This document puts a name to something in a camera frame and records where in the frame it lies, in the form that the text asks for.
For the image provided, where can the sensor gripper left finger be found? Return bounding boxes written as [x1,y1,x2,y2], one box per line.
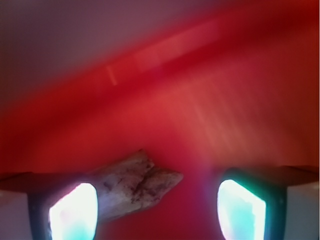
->
[0,172,98,240]

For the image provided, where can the sensor gripper right finger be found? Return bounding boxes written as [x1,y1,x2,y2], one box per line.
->
[216,165,320,240]

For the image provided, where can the brown wood chip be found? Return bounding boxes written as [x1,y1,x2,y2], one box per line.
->
[88,149,184,223]

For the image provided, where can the red plastic tray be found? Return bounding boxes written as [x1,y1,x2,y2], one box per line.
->
[0,0,320,240]

